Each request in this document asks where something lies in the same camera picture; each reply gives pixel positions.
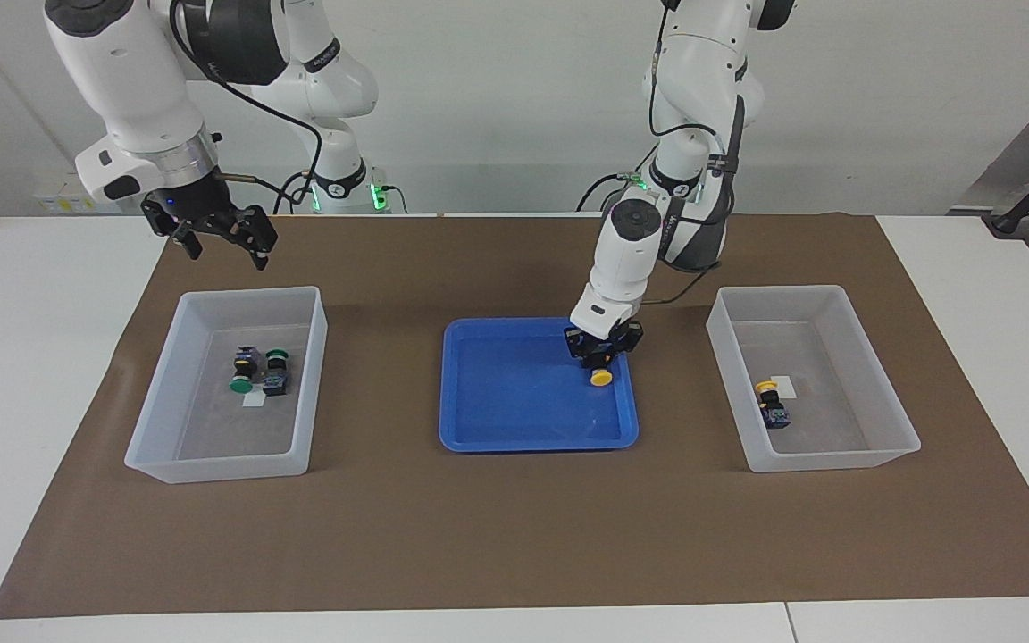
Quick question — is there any green mushroom push button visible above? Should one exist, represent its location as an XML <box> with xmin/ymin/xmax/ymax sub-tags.
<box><xmin>263</xmin><ymin>349</ymin><xmax>292</xmax><ymax>397</ymax></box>
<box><xmin>229</xmin><ymin>344</ymin><xmax>264</xmax><ymax>395</ymax></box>

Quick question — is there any blue plastic tray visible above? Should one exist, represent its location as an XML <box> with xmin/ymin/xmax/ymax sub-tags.
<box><xmin>439</xmin><ymin>316</ymin><xmax>640</xmax><ymax>454</ymax></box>

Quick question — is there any white small box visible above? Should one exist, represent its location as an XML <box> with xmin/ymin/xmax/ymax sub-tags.
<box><xmin>62</xmin><ymin>170</ymin><xmax>134</xmax><ymax>213</ymax></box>

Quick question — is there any brown paper table mat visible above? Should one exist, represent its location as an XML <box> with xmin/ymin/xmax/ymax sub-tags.
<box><xmin>0</xmin><ymin>213</ymin><xmax>1029</xmax><ymax>620</ymax></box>

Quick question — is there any translucent white plastic box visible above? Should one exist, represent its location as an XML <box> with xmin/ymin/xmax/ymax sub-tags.
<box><xmin>707</xmin><ymin>285</ymin><xmax>922</xmax><ymax>474</ymax></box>
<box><xmin>124</xmin><ymin>286</ymin><xmax>330</xmax><ymax>485</ymax></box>

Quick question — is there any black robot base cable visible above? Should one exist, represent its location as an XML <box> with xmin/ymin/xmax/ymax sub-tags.
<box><xmin>575</xmin><ymin>170</ymin><xmax>632</xmax><ymax>213</ymax></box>
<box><xmin>273</xmin><ymin>171</ymin><xmax>314</xmax><ymax>215</ymax></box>

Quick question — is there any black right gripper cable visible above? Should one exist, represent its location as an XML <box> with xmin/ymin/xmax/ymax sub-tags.
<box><xmin>171</xmin><ymin>0</ymin><xmax>323</xmax><ymax>215</ymax></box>

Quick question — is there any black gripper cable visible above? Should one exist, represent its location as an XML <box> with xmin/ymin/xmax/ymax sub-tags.
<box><xmin>644</xmin><ymin>0</ymin><xmax>743</xmax><ymax>309</ymax></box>
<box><xmin>171</xmin><ymin>0</ymin><xmax>323</xmax><ymax>215</ymax></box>

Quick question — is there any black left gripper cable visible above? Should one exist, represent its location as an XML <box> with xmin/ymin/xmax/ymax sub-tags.
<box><xmin>644</xmin><ymin>0</ymin><xmax>743</xmax><ymax>309</ymax></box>

